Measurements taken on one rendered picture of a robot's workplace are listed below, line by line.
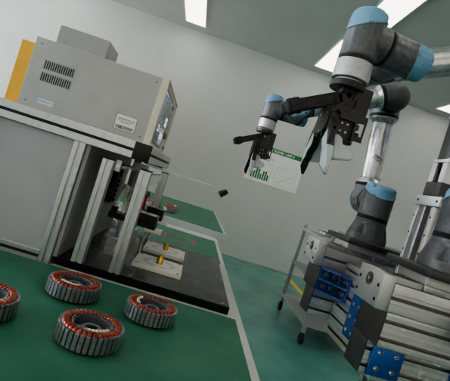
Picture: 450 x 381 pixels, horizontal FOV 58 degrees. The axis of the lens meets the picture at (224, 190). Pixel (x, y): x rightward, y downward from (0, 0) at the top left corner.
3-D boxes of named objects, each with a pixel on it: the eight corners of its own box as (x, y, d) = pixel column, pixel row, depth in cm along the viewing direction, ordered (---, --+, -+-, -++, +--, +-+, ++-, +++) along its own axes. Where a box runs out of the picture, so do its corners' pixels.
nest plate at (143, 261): (181, 268, 135) (182, 264, 135) (179, 280, 120) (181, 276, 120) (138, 255, 133) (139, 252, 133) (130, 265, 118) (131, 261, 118)
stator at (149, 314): (175, 317, 94) (179, 302, 94) (170, 336, 83) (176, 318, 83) (128, 302, 93) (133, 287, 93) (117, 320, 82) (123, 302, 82)
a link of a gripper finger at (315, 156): (321, 180, 91) (340, 147, 86) (296, 172, 91) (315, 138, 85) (320, 172, 94) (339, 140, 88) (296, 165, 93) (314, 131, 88)
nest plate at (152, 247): (184, 254, 159) (184, 251, 159) (182, 262, 144) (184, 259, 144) (147, 243, 158) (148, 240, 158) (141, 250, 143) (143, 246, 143)
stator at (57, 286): (59, 280, 93) (63, 265, 93) (104, 295, 93) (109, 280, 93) (34, 292, 82) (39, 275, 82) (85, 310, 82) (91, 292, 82)
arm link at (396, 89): (423, 103, 152) (293, 123, 154) (410, 109, 163) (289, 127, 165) (418, 73, 152) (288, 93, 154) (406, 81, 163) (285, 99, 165)
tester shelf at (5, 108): (167, 168, 171) (170, 158, 171) (147, 163, 104) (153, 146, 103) (65, 135, 168) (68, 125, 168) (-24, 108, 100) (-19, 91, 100)
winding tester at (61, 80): (162, 155, 160) (178, 105, 160) (149, 147, 117) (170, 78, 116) (65, 123, 157) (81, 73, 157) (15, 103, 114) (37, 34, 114)
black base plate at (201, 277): (215, 264, 172) (218, 258, 172) (227, 315, 108) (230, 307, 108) (108, 230, 169) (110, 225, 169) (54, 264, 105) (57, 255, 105)
